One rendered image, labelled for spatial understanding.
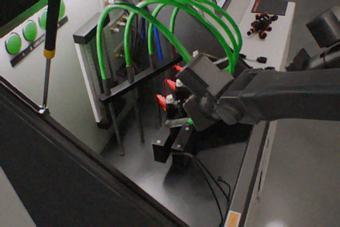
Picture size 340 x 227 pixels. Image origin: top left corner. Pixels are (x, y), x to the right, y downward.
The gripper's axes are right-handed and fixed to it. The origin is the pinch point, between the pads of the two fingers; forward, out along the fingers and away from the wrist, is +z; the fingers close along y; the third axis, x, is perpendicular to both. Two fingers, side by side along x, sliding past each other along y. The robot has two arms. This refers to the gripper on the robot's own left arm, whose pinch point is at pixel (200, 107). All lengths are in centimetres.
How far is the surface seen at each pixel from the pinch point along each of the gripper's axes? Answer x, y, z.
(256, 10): -17, -67, 80
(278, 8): -13, -77, 78
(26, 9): -37.8, 22.2, 2.0
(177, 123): 1.3, 5.2, 7.9
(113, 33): -32, 3, 42
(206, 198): 27.9, 6.0, 27.8
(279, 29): -4, -64, 65
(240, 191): 26.6, -1.0, 13.2
